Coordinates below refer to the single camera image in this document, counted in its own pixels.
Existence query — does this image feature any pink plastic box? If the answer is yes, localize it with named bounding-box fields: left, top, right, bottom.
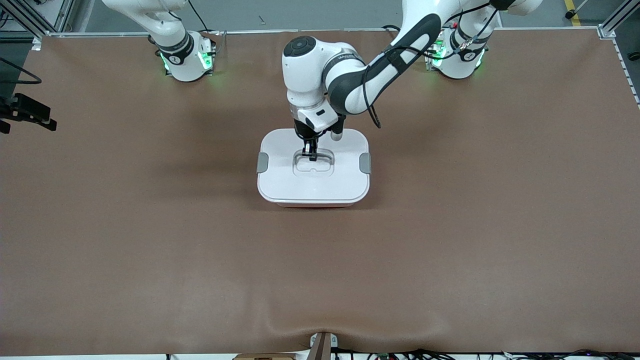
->
left=274, top=197, right=358, bottom=208

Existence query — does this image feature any aluminium frame strut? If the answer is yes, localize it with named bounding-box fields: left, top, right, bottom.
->
left=0, top=0, right=46, bottom=51
left=52, top=0, right=77, bottom=35
left=597, top=0, right=640, bottom=40

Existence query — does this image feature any brown post with bracket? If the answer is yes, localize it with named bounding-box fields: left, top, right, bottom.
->
left=309, top=331, right=339, bottom=360

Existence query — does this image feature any short dotted table edge rail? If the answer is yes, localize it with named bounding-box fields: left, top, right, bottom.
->
left=611, top=36, right=640, bottom=108

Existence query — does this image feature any black stand foot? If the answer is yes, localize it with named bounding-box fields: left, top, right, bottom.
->
left=565, top=0, right=591, bottom=20

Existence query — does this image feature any white lid with grey clips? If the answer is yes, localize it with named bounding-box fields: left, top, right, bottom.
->
left=256, top=128, right=372, bottom=205

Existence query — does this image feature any black right base cable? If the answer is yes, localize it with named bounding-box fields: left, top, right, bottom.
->
left=187, top=0, right=213, bottom=33

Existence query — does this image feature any brown table mat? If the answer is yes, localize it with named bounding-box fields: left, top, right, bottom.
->
left=0, top=29, right=640, bottom=357

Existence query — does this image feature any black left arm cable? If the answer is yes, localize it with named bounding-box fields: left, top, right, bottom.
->
left=362, top=0, right=501, bottom=130

